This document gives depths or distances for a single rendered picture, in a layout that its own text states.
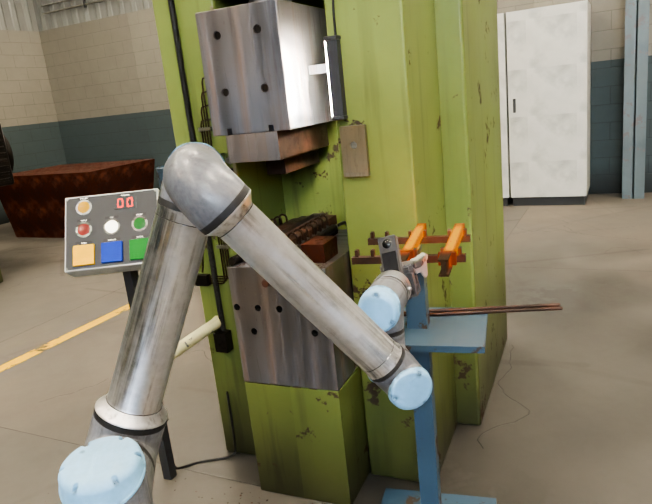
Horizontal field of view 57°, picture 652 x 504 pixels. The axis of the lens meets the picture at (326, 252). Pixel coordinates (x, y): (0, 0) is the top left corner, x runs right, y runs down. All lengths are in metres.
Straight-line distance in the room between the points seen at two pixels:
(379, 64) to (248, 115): 0.46
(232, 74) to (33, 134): 9.52
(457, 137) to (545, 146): 4.74
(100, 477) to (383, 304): 0.62
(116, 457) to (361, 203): 1.23
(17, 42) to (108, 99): 1.72
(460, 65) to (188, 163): 1.52
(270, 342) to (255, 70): 0.93
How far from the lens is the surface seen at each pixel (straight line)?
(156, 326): 1.23
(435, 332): 1.80
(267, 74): 2.02
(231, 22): 2.08
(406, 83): 1.99
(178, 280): 1.21
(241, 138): 2.08
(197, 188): 1.04
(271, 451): 2.41
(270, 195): 2.49
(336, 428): 2.22
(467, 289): 2.54
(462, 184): 2.44
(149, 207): 2.27
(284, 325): 2.12
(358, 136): 2.03
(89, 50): 11.09
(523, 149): 7.15
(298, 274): 1.08
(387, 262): 1.46
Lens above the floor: 1.46
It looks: 15 degrees down
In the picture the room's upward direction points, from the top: 6 degrees counter-clockwise
